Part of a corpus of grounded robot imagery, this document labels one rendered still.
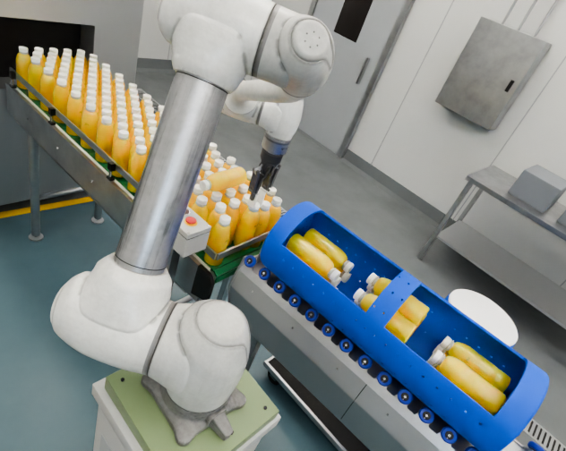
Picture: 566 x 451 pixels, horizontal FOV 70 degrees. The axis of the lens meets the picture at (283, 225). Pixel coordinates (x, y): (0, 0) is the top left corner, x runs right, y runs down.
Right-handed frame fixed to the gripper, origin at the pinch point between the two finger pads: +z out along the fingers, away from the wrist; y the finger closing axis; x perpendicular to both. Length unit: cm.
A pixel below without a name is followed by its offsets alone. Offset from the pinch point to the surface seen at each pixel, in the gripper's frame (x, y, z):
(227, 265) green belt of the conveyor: -4.7, -11.6, 24.6
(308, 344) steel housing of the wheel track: -46, -11, 27
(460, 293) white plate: -75, 50, 11
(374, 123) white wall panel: 104, 342, 54
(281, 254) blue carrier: -24.3, -12.2, 3.1
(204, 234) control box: -1.3, -24.5, 7.3
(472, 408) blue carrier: -92, -12, 2
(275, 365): -26, 29, 100
